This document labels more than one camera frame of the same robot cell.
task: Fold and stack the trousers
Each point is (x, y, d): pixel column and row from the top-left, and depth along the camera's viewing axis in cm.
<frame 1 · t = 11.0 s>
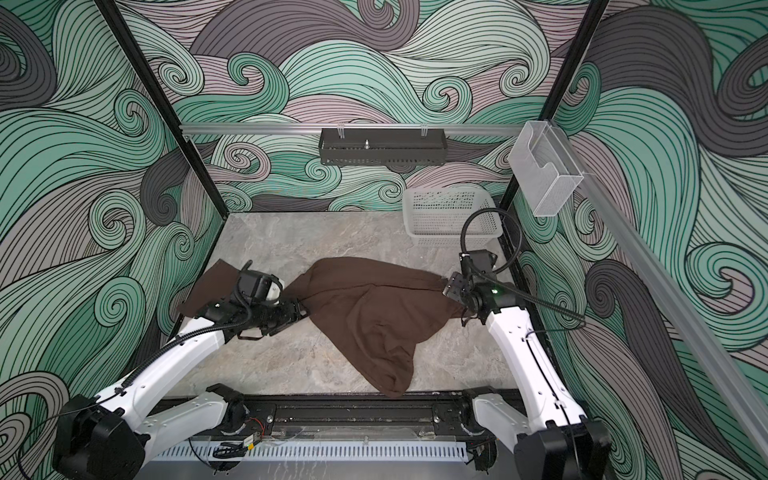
left hand: (303, 315, 80), fingers open
right hand: (461, 291, 79), fingers open
brown trousers: (379, 314, 91), point 3 cm above the table
white plastic laundry basket: (434, 216, 121), point 2 cm above the table
black perforated metal tray: (382, 147, 97), point 33 cm above the table

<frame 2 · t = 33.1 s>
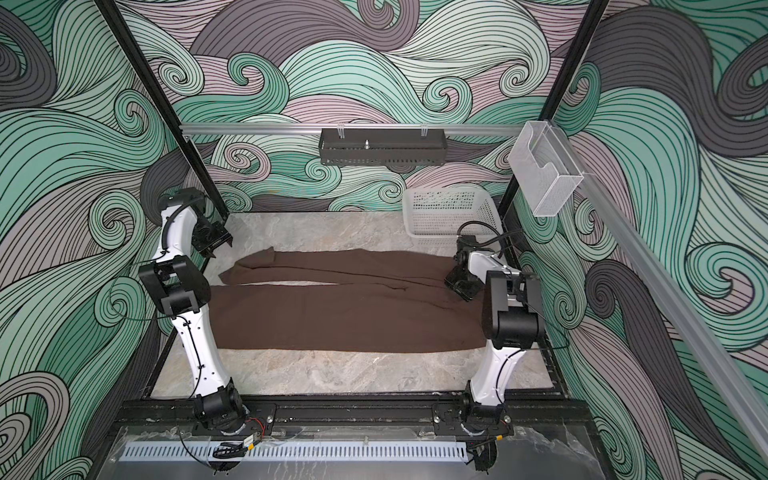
left hand: (223, 243, 96), fingers open
right hand: (457, 289, 97), fingers open
brown trousers: (342, 301, 95), point 2 cm above the table
the other named things where they were.

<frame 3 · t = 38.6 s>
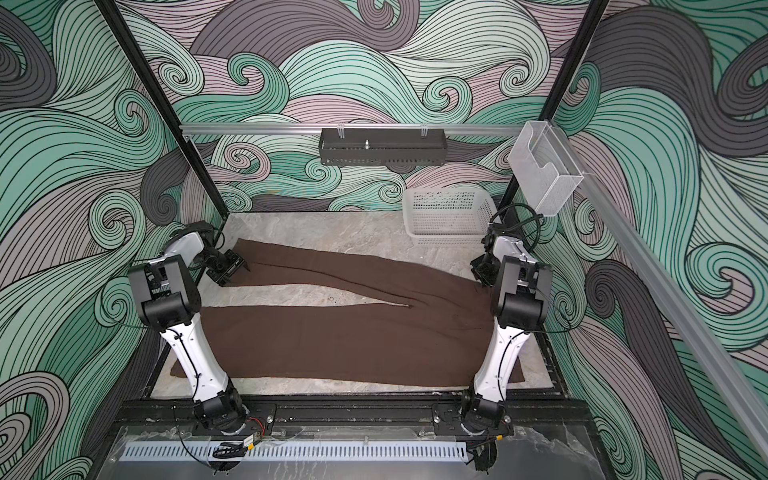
left hand: (242, 270, 98), fingers open
right hand: (480, 277, 100), fingers open
brown trousers: (438, 334, 91), on the table
the other named things where they were.

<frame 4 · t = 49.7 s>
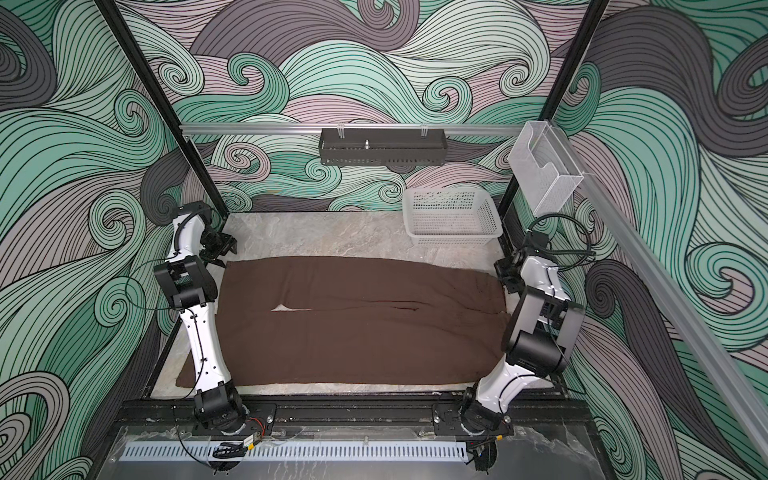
left hand: (233, 250, 103), fingers open
right hand: (500, 271, 92), fingers closed
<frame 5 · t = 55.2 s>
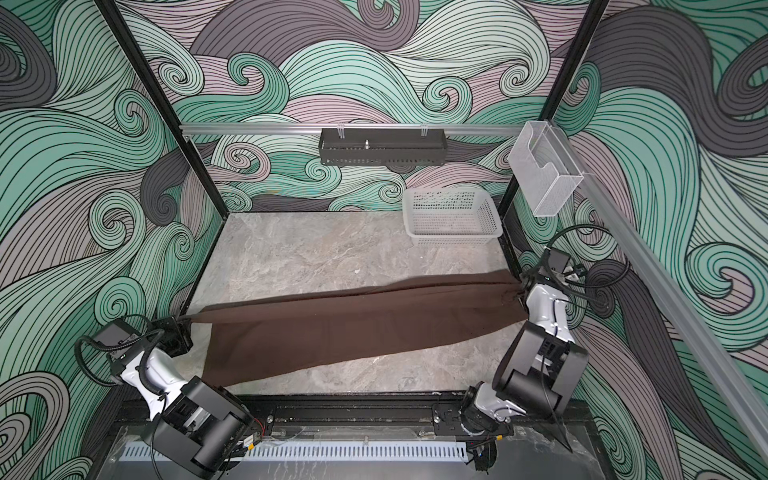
left hand: (186, 313, 78), fingers closed
right hand: (542, 280, 85), fingers closed
brown trousers: (273, 335, 89), on the table
the other named things where they were.

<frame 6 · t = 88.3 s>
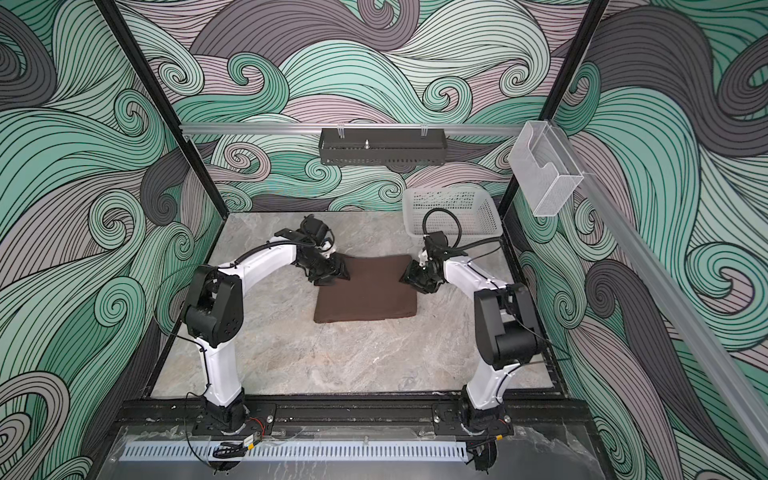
left hand: (344, 278, 91), fingers open
right hand: (405, 281, 93), fingers open
brown trousers: (372, 294, 92), point 6 cm above the table
the other named things where they were.

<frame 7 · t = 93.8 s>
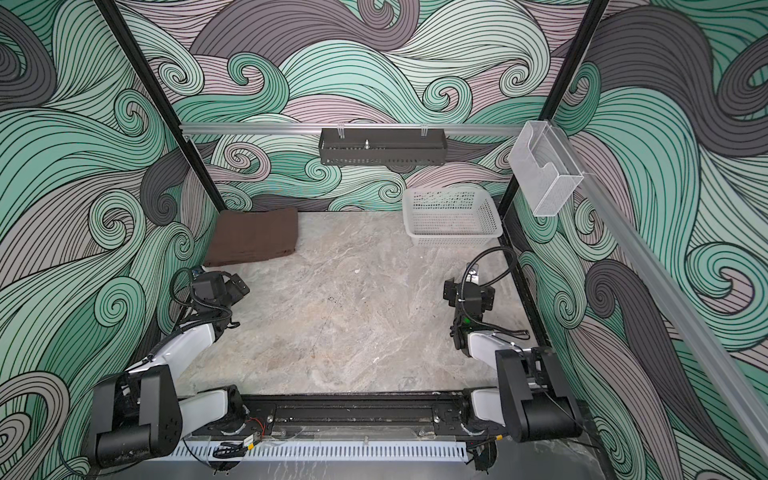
left hand: (224, 283, 88), fingers open
right hand: (470, 280, 89), fingers open
brown trousers: (251, 233, 117), on the table
the other named things where they were.

